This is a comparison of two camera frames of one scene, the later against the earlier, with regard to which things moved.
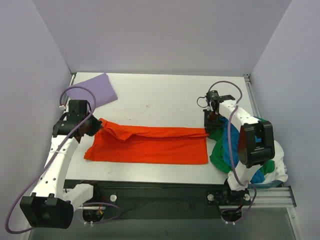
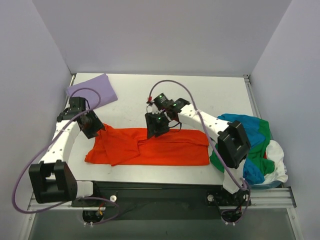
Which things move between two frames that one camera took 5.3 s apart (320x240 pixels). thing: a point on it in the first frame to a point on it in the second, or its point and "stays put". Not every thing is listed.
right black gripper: x=211 y=126 to x=155 y=128
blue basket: x=257 y=186 stays put
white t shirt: x=280 y=173 stays put
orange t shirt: x=114 y=141 stays put
